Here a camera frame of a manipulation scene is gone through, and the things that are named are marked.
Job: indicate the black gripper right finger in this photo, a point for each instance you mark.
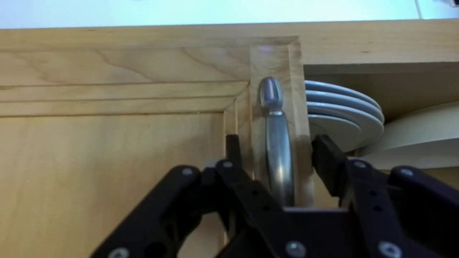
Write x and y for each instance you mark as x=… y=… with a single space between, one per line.
x=382 y=209

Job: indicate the wooden cupboard carcass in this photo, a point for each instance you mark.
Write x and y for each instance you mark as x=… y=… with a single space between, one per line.
x=382 y=44

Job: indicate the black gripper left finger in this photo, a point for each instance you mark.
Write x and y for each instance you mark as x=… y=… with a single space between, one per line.
x=191 y=215

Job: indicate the white ceramic bowl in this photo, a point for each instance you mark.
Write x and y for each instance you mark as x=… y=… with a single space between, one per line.
x=421 y=133

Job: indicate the wooden cupboard door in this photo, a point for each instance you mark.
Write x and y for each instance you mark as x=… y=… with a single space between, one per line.
x=95 y=166

